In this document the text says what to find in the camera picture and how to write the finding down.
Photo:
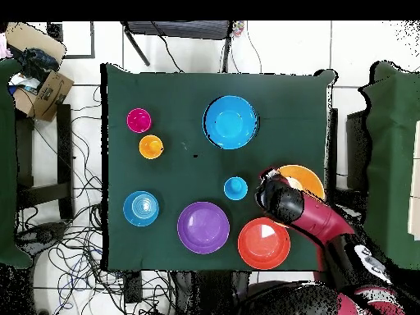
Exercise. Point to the large orange bowl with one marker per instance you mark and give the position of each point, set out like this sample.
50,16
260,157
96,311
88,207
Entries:
308,178

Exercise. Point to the large blue bowl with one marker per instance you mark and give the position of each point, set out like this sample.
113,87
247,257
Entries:
230,122

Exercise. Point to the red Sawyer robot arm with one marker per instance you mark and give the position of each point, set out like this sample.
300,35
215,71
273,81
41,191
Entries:
318,218

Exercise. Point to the black computer tower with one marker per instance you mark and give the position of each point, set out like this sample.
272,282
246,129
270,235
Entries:
356,151

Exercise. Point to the blue cup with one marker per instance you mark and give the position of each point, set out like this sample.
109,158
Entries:
235,188

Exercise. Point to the large red bowl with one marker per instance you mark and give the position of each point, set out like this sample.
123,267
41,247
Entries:
262,246

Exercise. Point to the purple bowl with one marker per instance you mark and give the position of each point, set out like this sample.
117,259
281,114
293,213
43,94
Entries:
203,228

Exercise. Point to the dark green tablecloth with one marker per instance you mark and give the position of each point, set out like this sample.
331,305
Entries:
164,180

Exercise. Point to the orange cup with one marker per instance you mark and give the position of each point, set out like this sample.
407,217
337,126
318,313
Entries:
151,147

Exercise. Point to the green cloth covered table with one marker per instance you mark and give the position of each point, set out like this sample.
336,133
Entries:
390,147
6,164

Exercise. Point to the small blue bowl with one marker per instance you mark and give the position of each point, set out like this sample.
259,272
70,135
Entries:
141,208

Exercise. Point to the pink cup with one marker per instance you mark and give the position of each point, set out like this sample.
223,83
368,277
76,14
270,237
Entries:
139,120

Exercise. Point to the multicoloured small toy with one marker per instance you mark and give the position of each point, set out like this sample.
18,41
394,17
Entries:
238,28

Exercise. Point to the black folding chair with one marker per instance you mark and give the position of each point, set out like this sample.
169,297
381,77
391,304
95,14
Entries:
178,29

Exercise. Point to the black power adapter box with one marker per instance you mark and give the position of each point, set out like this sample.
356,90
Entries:
133,290

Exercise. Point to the black bench stand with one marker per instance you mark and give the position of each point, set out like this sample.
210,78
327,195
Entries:
64,160

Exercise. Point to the cardboard box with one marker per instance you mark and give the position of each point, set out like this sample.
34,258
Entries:
51,95

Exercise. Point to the grey black floor base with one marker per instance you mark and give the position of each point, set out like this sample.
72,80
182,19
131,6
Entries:
39,234

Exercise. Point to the black plastic bag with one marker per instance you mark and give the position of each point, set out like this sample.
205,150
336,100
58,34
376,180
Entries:
37,62

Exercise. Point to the black metal frame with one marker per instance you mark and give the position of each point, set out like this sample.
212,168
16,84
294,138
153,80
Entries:
55,31

